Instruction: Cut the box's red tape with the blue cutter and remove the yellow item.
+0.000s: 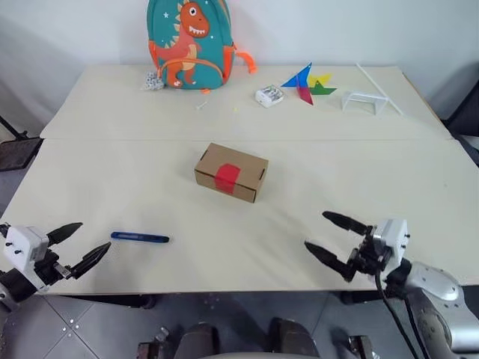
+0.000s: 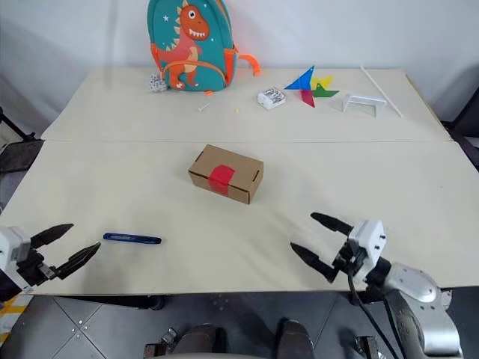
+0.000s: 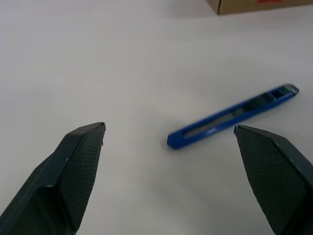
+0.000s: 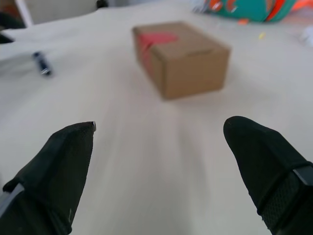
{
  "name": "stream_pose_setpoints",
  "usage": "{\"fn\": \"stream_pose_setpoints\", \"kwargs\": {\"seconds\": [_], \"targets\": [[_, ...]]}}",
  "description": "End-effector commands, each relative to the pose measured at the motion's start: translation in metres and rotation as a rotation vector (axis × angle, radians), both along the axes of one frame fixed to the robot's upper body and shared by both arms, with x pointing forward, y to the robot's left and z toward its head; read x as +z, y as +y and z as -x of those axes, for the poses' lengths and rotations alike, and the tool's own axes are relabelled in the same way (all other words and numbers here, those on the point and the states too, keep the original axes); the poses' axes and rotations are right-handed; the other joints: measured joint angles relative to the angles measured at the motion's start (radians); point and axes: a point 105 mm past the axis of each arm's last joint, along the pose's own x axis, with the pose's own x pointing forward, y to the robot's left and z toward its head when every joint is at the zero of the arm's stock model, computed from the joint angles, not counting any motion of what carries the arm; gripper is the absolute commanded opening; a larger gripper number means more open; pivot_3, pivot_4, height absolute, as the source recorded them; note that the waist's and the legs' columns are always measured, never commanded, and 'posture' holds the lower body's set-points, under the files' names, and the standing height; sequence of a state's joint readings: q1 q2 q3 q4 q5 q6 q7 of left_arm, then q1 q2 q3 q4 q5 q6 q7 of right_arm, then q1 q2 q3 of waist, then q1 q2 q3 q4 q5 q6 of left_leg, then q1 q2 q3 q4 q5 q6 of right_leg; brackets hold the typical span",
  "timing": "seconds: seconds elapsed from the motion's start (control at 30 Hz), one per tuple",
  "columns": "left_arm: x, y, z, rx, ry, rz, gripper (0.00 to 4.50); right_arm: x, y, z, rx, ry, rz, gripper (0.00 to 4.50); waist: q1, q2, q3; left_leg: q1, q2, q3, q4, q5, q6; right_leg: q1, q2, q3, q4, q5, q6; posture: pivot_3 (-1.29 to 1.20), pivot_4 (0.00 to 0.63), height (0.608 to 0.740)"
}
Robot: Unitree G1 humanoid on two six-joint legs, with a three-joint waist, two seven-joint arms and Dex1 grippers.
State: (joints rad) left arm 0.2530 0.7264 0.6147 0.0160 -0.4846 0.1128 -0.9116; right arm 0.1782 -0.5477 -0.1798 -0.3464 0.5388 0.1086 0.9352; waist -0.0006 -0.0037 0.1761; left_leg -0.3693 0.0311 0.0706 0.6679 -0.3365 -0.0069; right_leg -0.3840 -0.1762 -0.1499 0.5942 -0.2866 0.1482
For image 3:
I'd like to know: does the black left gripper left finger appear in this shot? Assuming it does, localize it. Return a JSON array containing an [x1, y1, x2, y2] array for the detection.
[[0, 121, 107, 235]]

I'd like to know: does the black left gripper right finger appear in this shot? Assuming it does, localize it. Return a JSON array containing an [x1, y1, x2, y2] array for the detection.
[[233, 124, 313, 235]]

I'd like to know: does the blue utility knife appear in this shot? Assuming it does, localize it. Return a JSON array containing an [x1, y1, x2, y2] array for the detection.
[[167, 83, 300, 150]]

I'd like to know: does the brown cardboard box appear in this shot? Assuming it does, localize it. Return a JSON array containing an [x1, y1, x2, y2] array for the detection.
[[206, 0, 313, 15]]

